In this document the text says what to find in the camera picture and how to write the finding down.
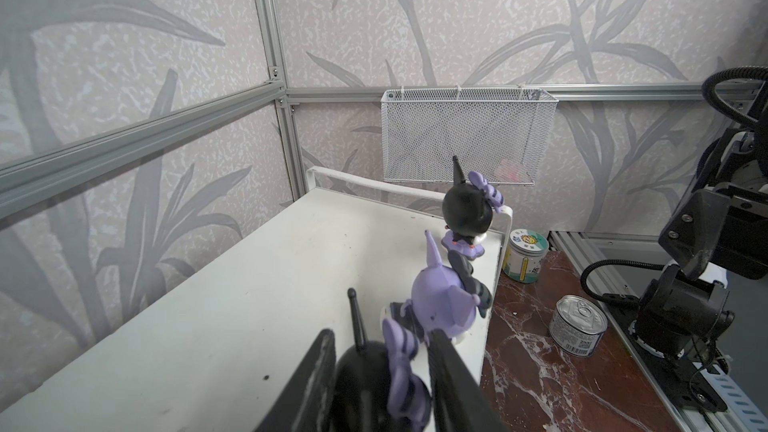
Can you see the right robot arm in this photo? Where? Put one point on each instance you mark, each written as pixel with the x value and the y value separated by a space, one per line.
pixel 718 228

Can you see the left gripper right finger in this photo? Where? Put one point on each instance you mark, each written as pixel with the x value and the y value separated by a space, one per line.
pixel 458 402

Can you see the silver tin can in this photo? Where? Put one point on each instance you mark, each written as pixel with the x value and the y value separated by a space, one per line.
pixel 577 325

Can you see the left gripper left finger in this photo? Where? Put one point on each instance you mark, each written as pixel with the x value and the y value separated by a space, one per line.
pixel 305 402

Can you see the black Kuromi figure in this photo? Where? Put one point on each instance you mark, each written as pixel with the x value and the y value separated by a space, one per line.
pixel 375 388

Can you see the round tape roll cartoon label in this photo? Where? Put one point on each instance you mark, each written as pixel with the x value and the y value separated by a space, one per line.
pixel 524 255

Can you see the purple bat Kuromi figure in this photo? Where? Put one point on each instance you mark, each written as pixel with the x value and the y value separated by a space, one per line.
pixel 468 209

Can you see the white wire mesh basket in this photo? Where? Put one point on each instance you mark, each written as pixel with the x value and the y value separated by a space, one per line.
pixel 500 132

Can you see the purple striped Kuromi figure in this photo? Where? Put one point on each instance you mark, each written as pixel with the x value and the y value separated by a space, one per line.
pixel 444 296

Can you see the white two-tier metal shelf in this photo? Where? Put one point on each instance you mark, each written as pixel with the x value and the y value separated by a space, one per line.
pixel 215 353

